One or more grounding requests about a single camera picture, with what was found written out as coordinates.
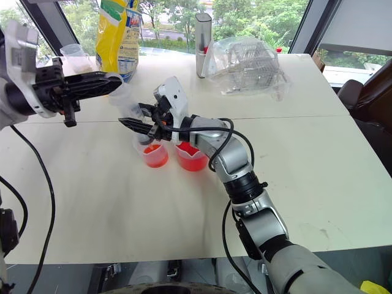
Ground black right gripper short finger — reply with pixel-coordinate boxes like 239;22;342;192
137;102;159;116

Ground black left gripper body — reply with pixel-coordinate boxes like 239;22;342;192
32;56;82;128

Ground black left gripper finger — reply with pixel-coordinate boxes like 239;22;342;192
62;71;124;87
65;82;123;102

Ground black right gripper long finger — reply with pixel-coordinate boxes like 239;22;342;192
118;117;154;136

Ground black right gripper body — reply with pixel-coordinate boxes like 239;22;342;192
148;97;173;142

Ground clear plastic measuring cup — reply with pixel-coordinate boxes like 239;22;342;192
107;73;153;148

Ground clear cup with red liquid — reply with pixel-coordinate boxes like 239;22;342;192
174;141;210;172
134;137;170;169

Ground empty clear measuring cup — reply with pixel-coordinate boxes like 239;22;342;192
59;43;92;74

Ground yellow plastic refill bag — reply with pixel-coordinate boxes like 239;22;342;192
94;0;142;83

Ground tall silver metal container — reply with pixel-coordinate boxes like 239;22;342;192
195;12;213;79

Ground clear plastic packaging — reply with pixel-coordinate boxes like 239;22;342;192
205;36;292;102

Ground black box device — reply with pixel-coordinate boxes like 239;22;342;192
0;208;20;257

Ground dark rounded shape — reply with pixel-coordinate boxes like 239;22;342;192
100;281;235;294

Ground dark brown office chair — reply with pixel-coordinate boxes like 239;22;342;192
336;58;392;181

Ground yellow crumpled object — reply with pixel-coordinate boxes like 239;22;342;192
360;280;391;294

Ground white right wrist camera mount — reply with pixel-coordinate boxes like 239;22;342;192
152;76;192;145

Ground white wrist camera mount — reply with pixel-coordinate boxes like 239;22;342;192
152;76;192;145
3;20;58;119

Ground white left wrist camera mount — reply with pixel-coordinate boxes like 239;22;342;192
3;20;58;119

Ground black window frame bar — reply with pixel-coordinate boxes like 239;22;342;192
20;0;79;58
288;0;344;56

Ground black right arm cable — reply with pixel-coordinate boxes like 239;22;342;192
167;117;268;294

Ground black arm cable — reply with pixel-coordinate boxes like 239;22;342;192
167;117;268;294
9;124;56;294

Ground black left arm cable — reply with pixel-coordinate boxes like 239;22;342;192
9;124;56;294

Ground thin black looped cable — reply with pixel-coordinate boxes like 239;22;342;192
0;176;29;243

